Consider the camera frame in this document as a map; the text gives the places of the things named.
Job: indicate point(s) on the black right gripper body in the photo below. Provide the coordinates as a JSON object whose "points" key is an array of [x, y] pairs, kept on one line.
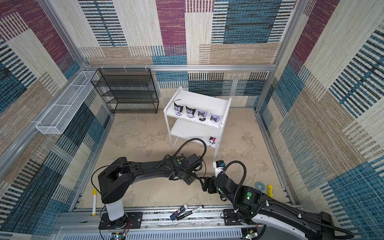
{"points": [[212, 189]]}

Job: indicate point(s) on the purple hood Kuromi figure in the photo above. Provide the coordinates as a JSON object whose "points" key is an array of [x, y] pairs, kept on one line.
{"points": [[215, 118]]}

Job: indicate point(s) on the striped purple Kuromi figure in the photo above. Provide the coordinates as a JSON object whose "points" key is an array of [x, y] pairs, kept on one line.
{"points": [[190, 112]]}

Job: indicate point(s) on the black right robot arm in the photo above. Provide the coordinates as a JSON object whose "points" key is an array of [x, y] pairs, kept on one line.
{"points": [[251, 206]]}

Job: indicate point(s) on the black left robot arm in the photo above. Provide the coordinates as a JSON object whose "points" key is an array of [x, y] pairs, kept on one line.
{"points": [[115, 179]]}

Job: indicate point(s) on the white two-tier shelf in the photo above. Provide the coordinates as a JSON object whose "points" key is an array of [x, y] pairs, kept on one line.
{"points": [[184, 128]]}

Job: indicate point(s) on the black white marker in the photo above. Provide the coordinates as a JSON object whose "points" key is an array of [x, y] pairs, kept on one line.
{"points": [[188, 213]]}

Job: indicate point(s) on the black marker blue label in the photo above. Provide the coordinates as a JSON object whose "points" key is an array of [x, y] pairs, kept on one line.
{"points": [[178, 212]]}

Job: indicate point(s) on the yellow white marker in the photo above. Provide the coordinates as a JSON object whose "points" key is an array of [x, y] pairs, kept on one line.
{"points": [[94, 206]]}

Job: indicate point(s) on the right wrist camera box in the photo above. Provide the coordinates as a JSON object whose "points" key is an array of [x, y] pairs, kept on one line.
{"points": [[218, 167]]}

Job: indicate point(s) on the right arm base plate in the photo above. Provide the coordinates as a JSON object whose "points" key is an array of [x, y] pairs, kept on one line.
{"points": [[230, 218]]}

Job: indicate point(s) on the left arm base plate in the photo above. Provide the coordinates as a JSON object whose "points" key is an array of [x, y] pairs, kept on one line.
{"points": [[130, 220]]}

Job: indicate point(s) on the black wire mesh shelf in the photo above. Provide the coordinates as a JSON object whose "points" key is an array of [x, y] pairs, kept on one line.
{"points": [[127, 91]]}

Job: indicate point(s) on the white wire mesh basket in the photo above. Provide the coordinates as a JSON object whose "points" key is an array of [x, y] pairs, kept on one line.
{"points": [[62, 112]]}

